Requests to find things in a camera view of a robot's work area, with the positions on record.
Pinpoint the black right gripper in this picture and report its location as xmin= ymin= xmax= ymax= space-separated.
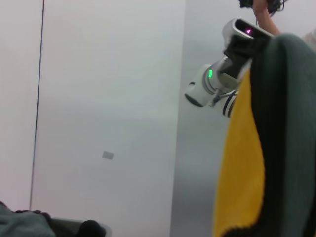
xmin=220 ymin=34 xmax=269 ymax=86

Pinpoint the yellow and grey towel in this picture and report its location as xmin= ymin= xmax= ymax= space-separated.
xmin=213 ymin=33 xmax=316 ymax=237

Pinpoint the person's bare forearm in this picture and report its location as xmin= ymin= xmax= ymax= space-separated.
xmin=253 ymin=0 xmax=282 ymax=37

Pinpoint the grey perforated storage basket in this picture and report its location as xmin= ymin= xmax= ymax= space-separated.
xmin=48 ymin=216 xmax=112 ymax=237

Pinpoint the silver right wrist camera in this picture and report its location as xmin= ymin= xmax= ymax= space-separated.
xmin=222 ymin=17 xmax=275 ymax=50

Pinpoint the right gripper cable with connector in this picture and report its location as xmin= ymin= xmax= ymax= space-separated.
xmin=209 ymin=89 xmax=238 ymax=107

